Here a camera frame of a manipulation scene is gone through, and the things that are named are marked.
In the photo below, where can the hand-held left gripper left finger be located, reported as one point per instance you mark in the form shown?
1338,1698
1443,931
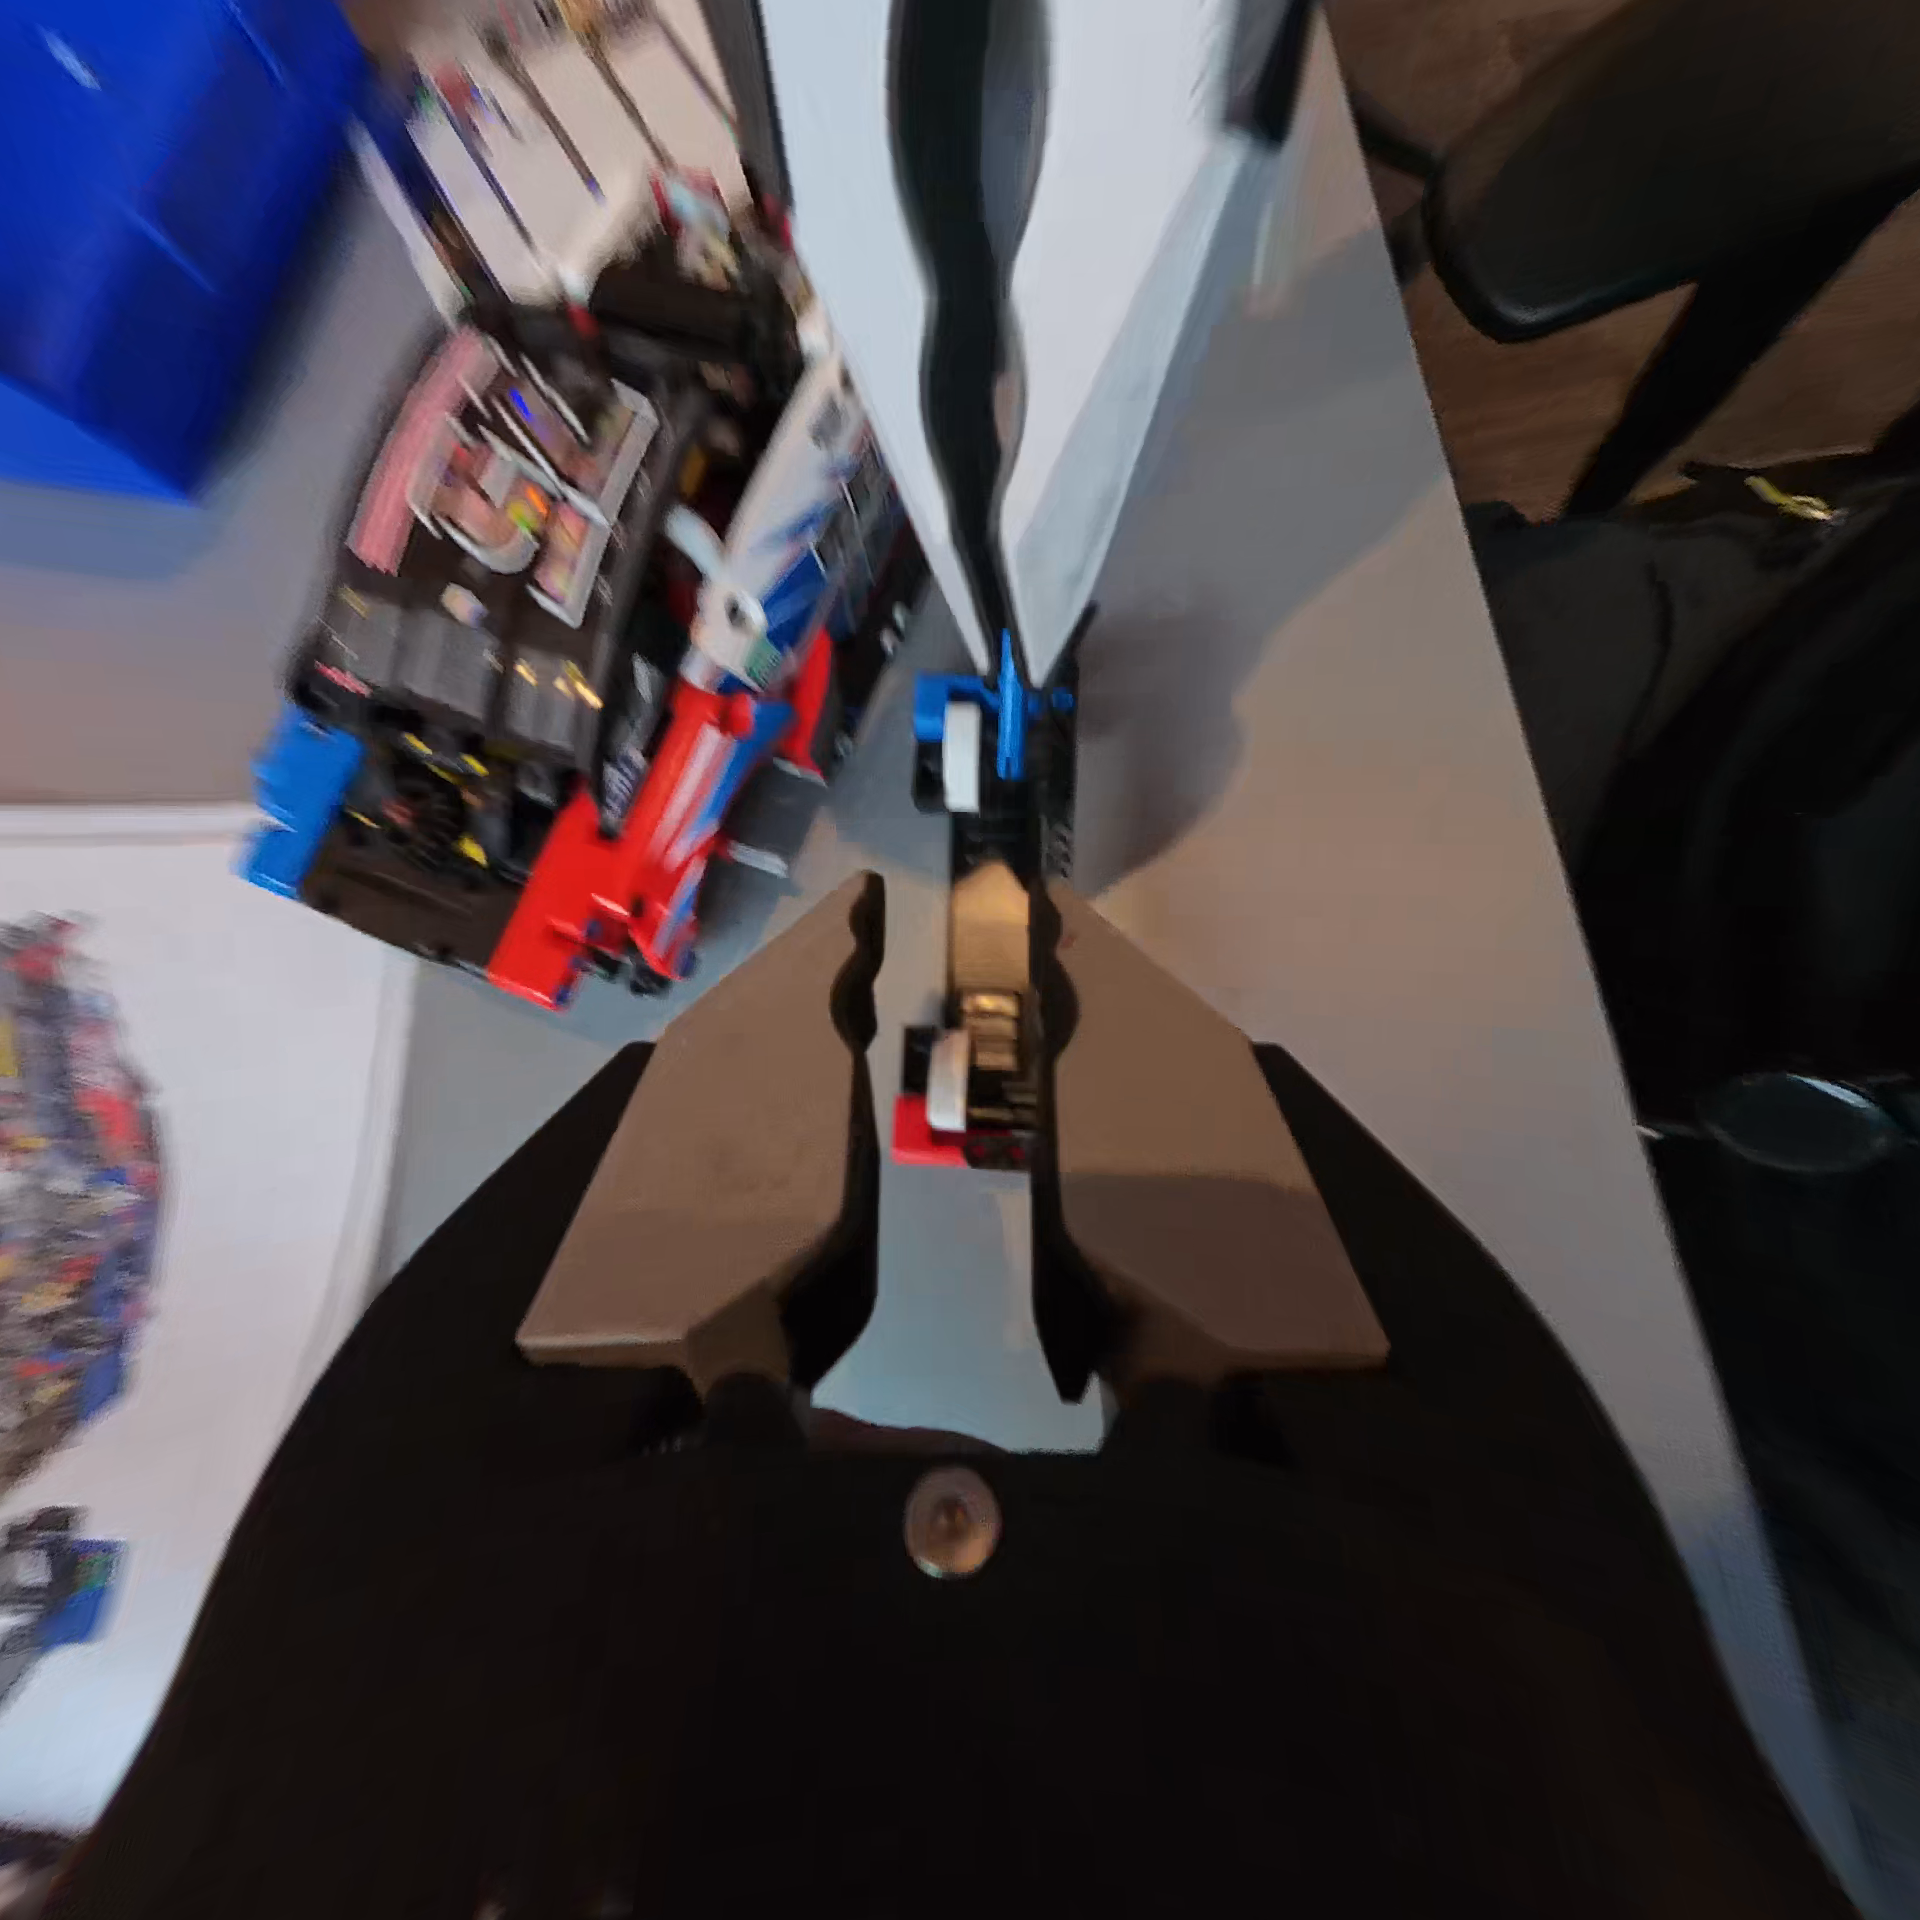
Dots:
707,1187

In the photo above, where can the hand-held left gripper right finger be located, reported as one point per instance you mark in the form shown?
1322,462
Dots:
1216,1202

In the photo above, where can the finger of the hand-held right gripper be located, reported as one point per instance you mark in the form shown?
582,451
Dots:
1125,212
855,182

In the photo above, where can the red black toy race car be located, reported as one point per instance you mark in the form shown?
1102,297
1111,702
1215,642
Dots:
480,721

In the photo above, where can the small toy brick assembly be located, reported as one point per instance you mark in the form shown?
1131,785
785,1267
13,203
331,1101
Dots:
960,737

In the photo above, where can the grey desk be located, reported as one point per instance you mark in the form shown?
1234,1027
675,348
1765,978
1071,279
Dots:
1291,751

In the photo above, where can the open instruction booklet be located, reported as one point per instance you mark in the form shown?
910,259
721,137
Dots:
240,1260

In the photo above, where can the person's black clothing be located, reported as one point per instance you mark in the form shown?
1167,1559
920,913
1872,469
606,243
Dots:
1771,842

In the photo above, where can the blue storage bin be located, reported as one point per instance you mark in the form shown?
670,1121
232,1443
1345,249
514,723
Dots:
151,212

